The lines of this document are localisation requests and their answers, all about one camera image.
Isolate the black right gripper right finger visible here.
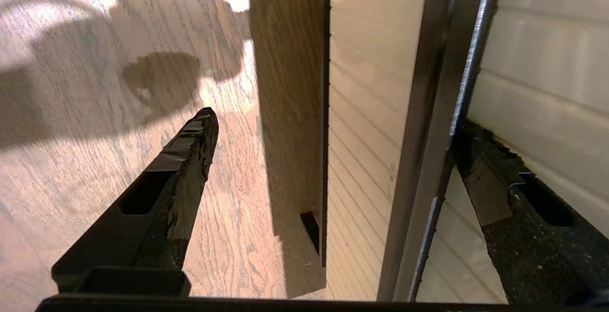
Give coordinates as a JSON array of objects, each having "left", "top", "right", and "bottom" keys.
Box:
[{"left": 452, "top": 122, "right": 609, "bottom": 305}]

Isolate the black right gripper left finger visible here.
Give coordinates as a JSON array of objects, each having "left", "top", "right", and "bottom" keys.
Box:
[{"left": 51, "top": 107, "right": 219, "bottom": 298}]

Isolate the cream drawer with dark handle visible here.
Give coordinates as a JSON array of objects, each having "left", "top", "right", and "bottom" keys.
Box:
[{"left": 328, "top": 0, "right": 609, "bottom": 303}]

